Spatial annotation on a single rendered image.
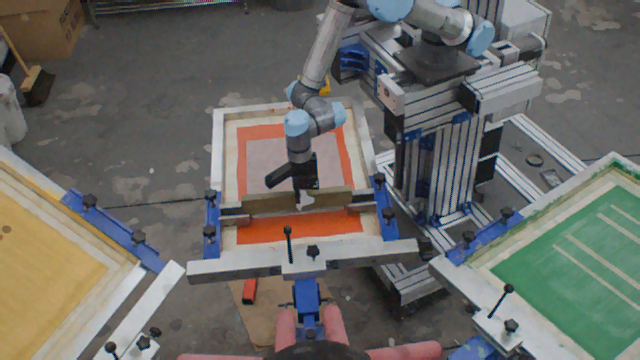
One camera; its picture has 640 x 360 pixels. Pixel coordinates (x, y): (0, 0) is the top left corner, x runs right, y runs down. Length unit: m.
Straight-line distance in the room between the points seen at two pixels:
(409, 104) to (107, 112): 2.65
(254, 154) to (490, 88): 0.87
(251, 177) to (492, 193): 1.45
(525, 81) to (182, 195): 2.06
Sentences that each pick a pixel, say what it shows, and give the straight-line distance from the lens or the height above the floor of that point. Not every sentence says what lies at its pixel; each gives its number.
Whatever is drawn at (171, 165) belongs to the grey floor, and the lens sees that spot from 3.86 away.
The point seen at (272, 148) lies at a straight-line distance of 2.36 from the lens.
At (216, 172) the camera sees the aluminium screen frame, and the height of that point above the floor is 0.99.
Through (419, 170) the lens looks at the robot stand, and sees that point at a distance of 2.87.
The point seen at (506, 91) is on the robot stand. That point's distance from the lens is 2.30.
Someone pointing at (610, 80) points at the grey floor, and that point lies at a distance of 4.64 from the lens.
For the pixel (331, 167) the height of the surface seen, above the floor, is 0.95.
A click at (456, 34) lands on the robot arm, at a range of 1.99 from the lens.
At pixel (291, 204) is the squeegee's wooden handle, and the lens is 2.02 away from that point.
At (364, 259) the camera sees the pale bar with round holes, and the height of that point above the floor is 1.03.
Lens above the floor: 2.47
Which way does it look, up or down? 43 degrees down
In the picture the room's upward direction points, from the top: 4 degrees counter-clockwise
